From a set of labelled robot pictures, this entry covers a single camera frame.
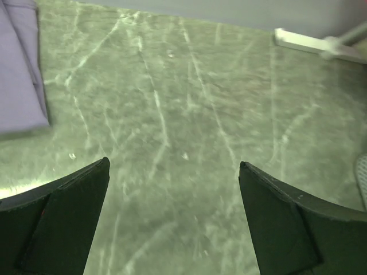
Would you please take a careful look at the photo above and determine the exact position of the purple t shirt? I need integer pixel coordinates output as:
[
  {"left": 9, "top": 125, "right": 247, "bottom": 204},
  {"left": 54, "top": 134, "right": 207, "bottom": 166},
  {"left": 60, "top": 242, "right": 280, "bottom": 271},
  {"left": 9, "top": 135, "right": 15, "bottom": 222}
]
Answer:
[{"left": 1, "top": 1, "right": 49, "bottom": 133}]

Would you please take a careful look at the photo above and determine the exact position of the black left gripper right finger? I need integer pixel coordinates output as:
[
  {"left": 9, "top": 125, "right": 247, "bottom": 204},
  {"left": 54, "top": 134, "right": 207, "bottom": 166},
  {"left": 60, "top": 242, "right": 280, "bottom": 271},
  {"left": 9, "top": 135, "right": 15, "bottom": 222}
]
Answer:
[{"left": 239, "top": 162, "right": 366, "bottom": 275}]

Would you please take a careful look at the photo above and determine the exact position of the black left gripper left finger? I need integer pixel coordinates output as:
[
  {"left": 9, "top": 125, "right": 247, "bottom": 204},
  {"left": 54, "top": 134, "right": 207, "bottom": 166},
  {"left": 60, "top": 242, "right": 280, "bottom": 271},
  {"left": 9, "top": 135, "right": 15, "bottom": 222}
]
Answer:
[{"left": 1, "top": 157, "right": 110, "bottom": 275}]

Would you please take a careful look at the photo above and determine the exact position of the white far rack foot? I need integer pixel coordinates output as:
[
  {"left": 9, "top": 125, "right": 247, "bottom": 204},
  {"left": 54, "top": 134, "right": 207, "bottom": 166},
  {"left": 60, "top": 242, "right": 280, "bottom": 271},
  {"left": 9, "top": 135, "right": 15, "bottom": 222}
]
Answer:
[{"left": 274, "top": 28, "right": 366, "bottom": 64}]

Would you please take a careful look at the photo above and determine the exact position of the white laundry basket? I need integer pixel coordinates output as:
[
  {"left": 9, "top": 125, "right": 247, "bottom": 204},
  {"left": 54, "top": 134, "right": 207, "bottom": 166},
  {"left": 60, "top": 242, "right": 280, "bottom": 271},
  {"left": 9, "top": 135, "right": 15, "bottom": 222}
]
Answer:
[{"left": 354, "top": 154, "right": 367, "bottom": 209}]

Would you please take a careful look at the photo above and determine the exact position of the silver clothes rack pole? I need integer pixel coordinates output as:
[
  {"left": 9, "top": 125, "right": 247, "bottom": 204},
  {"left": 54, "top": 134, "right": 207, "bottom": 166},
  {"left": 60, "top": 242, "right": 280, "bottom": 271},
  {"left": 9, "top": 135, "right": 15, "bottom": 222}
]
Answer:
[{"left": 319, "top": 21, "right": 366, "bottom": 64}]

